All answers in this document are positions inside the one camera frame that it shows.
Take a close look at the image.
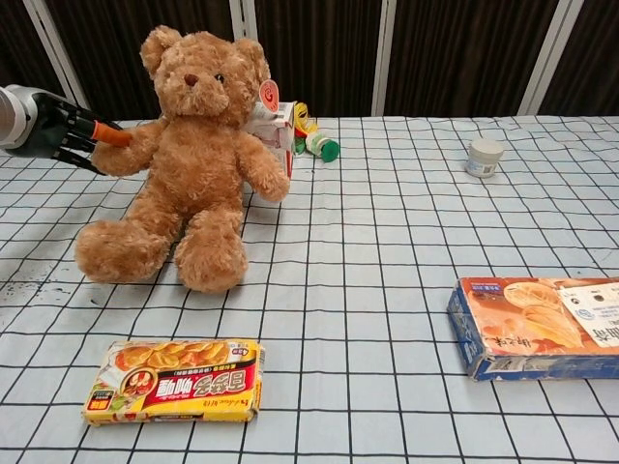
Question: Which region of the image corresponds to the orange blue pastry box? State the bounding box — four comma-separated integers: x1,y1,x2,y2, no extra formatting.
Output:
445,276,619,383

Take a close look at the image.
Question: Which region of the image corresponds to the white bottle with green cap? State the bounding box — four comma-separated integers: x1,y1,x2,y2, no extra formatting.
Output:
307,132,341,163

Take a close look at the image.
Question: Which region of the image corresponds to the white screen frame post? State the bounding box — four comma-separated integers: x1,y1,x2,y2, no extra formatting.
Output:
519,0,586,116
22,0,94,115
370,0,412,117
228,0,257,44

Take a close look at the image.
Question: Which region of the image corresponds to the white red carton box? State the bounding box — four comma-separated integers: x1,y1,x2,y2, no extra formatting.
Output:
241,100,297,181

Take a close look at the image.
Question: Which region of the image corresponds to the dark slatted partition screen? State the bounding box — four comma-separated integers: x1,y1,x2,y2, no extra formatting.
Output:
0,0,619,125

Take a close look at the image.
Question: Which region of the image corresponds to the brown plush teddy bear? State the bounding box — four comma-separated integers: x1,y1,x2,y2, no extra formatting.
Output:
74,24,291,295

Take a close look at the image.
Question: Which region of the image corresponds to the round red white hang tag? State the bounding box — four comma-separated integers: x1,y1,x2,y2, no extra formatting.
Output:
257,78,281,113

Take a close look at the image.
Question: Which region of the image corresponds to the white black grid tablecloth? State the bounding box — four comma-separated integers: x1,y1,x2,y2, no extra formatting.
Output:
0,115,619,464

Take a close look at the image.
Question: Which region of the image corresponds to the small white plastic jar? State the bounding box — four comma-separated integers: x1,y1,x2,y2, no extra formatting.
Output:
464,138,505,179

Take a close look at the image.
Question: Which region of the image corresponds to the yellow curry roux box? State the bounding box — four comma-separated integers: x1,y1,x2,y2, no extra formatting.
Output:
80,339,267,427

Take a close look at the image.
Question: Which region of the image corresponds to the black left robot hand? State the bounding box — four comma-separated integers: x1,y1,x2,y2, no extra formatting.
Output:
5,91,134,176

